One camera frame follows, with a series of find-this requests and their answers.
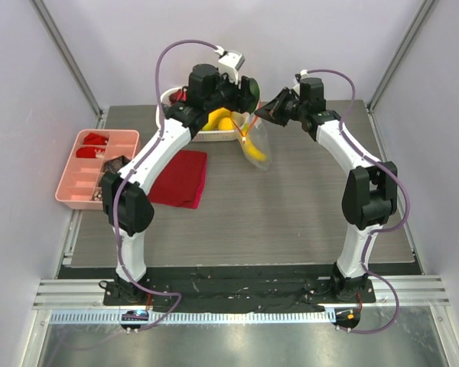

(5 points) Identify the white plastic fruit basket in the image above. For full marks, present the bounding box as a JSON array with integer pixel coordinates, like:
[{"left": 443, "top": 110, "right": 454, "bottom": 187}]
[{"left": 161, "top": 86, "right": 237, "bottom": 142}]

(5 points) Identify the red item in tray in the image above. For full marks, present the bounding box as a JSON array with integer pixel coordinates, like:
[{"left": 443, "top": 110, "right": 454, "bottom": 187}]
[{"left": 76, "top": 132, "right": 109, "bottom": 159}]

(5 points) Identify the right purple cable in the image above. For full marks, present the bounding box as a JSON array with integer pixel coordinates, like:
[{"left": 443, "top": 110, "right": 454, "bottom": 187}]
[{"left": 308, "top": 68, "right": 411, "bottom": 336}]

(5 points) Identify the dark green avocado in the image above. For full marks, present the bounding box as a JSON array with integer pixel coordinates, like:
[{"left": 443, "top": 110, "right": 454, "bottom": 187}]
[{"left": 249, "top": 78, "right": 260, "bottom": 101}]

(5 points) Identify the purple cable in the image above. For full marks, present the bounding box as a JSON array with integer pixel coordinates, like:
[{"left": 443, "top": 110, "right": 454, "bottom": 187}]
[
  {"left": 308, "top": 68, "right": 411, "bottom": 336},
  {"left": 112, "top": 39, "right": 225, "bottom": 332}
]

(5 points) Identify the red folded cloth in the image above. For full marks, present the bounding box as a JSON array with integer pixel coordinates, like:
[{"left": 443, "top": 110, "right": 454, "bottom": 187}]
[{"left": 148, "top": 150, "right": 208, "bottom": 209}]

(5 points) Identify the pink compartment tray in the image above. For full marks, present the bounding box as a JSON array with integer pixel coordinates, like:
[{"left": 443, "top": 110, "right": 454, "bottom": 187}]
[{"left": 55, "top": 129, "right": 139, "bottom": 210}]

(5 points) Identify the red apple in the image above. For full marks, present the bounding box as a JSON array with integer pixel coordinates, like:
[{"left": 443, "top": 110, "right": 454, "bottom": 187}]
[{"left": 176, "top": 88, "right": 187, "bottom": 102}]

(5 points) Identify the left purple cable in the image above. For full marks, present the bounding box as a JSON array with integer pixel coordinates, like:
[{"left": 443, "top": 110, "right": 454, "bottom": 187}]
[{"left": 112, "top": 39, "right": 225, "bottom": 332}]

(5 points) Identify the yellow lemon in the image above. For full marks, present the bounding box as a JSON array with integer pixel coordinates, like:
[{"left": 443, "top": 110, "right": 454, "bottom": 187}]
[{"left": 218, "top": 116, "right": 234, "bottom": 131}]

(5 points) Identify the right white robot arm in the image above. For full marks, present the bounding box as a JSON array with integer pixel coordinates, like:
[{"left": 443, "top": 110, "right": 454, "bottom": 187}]
[{"left": 255, "top": 76, "right": 398, "bottom": 302}]

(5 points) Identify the clear zip top bag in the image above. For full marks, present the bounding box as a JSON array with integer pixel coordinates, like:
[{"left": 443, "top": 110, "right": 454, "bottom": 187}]
[{"left": 230, "top": 112, "right": 272, "bottom": 171}]

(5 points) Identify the yellow banana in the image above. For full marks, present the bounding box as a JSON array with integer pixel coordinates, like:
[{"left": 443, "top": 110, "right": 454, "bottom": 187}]
[
  {"left": 202, "top": 108, "right": 231, "bottom": 132},
  {"left": 242, "top": 137, "right": 267, "bottom": 162}
]

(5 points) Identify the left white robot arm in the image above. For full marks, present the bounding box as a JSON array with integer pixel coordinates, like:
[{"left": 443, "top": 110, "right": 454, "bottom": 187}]
[{"left": 101, "top": 64, "right": 260, "bottom": 305}]

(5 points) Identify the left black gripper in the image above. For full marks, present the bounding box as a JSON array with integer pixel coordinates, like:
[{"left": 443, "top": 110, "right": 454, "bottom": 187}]
[{"left": 204, "top": 68, "right": 256, "bottom": 115}]

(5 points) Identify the white slotted cable duct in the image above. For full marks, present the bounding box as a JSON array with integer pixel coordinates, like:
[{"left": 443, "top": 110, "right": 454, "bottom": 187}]
[{"left": 50, "top": 308, "right": 336, "bottom": 326}]

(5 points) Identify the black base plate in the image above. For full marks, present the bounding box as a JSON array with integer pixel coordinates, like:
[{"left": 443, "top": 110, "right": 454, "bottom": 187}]
[{"left": 99, "top": 265, "right": 376, "bottom": 313}]

